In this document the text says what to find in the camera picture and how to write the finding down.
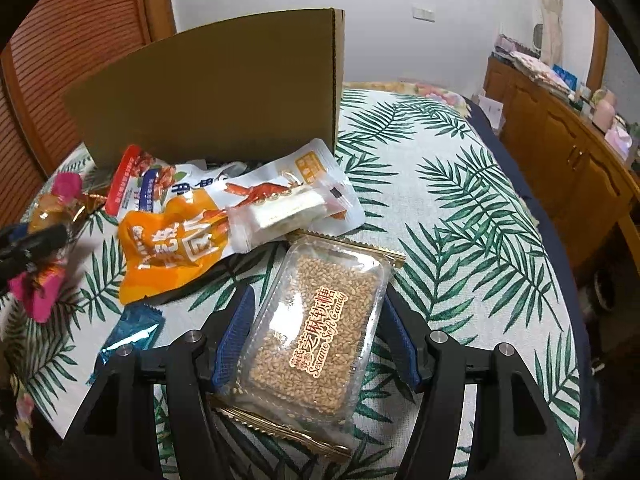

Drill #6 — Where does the folded floral cloth stack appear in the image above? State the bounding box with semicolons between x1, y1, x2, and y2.
509;51;572;99

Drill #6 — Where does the small white fan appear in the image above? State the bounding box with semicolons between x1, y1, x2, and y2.
533;23;544;53

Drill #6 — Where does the sesame candy clear tray packet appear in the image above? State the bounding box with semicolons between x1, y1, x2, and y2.
210;231;406;462

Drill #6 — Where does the pink tissue box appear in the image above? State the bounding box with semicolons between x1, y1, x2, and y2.
604;126;639;167

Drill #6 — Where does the pink thermos bottle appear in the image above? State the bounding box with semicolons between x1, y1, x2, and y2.
592;88;617;133

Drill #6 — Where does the white chicken feet packet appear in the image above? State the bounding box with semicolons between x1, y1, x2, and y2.
205;139;366;236

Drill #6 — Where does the wooden sideboard cabinet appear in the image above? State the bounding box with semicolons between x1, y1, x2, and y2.
484;55;639;275

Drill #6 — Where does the wooden louvered wardrobe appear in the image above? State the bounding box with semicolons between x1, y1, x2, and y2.
1;0;176;226

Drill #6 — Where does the orange chicken feet packet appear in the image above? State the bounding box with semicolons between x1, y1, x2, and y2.
118;191;231;304

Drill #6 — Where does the brown meat snack pink packet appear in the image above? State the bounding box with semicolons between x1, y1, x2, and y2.
1;172;105;323

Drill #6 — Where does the cream window curtain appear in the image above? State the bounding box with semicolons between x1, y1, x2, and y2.
540;0;563;66

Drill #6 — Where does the brown cardboard box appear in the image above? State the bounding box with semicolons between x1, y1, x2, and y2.
63;8;345;167

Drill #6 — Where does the white wall switch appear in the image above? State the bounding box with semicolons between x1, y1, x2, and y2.
412;6;436;23

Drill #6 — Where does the palm leaf patterned cloth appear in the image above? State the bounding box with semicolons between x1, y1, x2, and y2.
0;86;584;480

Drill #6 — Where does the clear white nougat bar packet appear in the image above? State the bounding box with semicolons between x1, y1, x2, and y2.
227;180;352;254

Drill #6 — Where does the red blue nut packet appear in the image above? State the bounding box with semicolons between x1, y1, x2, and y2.
104;144;248;221

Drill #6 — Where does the blue tissue pack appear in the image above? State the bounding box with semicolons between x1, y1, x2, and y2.
552;64;578;91

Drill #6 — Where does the small blue candy wrapper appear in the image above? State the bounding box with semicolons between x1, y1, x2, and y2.
96;302;165;368

